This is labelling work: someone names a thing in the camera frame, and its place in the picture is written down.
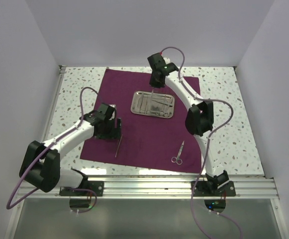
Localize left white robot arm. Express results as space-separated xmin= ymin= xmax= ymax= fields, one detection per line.
xmin=19 ymin=103 xmax=121 ymax=196

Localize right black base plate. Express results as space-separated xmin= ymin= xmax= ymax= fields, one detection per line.
xmin=191 ymin=179 xmax=237 ymax=197

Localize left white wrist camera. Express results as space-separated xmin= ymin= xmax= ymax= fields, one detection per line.
xmin=109 ymin=105 xmax=116 ymax=120

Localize aluminium rail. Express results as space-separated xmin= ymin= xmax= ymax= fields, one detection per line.
xmin=41 ymin=65 xmax=67 ymax=142
xmin=16 ymin=176 xmax=279 ymax=199

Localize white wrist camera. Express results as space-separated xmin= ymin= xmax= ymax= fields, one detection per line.
xmin=109 ymin=105 xmax=116 ymax=120
xmin=163 ymin=57 xmax=171 ymax=64

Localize purple surgical cloth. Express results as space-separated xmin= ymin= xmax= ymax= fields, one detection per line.
xmin=80 ymin=69 xmax=201 ymax=173

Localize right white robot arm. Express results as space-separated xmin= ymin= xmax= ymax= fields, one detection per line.
xmin=147 ymin=53 xmax=229 ymax=196

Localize steel surgical forceps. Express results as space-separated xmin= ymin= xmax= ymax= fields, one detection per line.
xmin=115 ymin=134 xmax=123 ymax=158

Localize steel instrument tray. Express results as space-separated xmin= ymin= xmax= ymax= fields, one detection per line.
xmin=131 ymin=91 xmax=175 ymax=119

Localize aluminium left side rail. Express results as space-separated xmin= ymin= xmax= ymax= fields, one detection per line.
xmin=41 ymin=65 xmax=67 ymax=142

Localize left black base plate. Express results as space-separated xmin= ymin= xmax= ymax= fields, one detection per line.
xmin=59 ymin=181 xmax=104 ymax=197

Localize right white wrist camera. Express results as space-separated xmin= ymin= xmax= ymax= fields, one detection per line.
xmin=163 ymin=57 xmax=171 ymax=64

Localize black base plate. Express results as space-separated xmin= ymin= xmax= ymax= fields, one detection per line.
xmin=191 ymin=179 xmax=237 ymax=197
xmin=59 ymin=181 xmax=104 ymax=197

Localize aluminium front rail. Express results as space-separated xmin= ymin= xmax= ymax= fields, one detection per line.
xmin=16 ymin=176 xmax=279 ymax=199

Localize steel surgical scissors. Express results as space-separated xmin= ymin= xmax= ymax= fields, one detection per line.
xmin=171 ymin=141 xmax=185 ymax=165

